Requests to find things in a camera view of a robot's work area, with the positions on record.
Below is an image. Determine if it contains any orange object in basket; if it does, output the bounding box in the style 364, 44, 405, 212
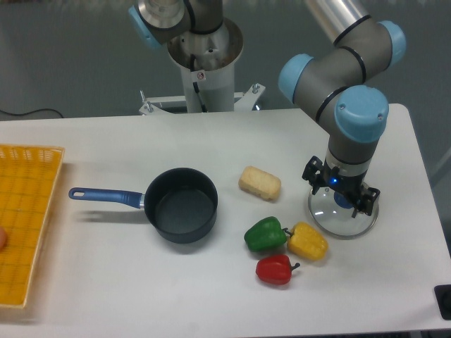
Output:
0, 227, 8, 250

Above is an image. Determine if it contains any red toy pepper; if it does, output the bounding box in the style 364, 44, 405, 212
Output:
255, 254, 300, 285

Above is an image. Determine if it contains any beige toy bread block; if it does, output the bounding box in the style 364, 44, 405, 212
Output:
238, 165, 281, 201

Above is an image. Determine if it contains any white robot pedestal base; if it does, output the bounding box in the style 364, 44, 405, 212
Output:
139, 18, 266, 115

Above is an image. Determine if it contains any green toy pepper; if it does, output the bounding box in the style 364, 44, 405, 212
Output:
244, 216, 287, 252

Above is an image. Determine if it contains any yellow toy pepper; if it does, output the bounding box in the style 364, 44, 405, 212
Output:
283, 222, 328, 261

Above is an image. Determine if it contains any dark saucepan blue handle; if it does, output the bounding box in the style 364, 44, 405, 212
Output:
68, 168, 218, 244

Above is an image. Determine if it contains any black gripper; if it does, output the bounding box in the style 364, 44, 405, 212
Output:
302, 156, 381, 218

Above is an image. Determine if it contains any black device at table edge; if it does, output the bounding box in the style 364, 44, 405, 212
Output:
434, 284, 451, 320

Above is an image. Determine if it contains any glass pot lid blue knob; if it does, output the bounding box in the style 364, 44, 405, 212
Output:
307, 187, 379, 239

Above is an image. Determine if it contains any yellow woven basket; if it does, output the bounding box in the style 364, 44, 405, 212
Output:
1, 144, 65, 308

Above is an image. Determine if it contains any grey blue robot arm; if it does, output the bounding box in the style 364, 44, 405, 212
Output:
128, 1, 406, 215

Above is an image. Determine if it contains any black cable on floor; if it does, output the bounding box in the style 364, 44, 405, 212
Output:
0, 108, 64, 118

